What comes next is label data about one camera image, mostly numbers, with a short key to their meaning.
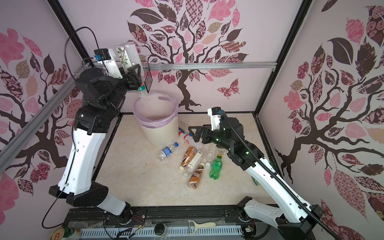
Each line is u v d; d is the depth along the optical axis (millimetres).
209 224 711
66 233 610
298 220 369
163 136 876
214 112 552
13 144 515
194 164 870
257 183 830
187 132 1047
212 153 948
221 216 738
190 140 981
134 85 498
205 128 546
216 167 854
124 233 723
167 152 923
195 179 801
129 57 502
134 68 525
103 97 397
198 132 541
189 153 920
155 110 912
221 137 524
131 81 482
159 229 622
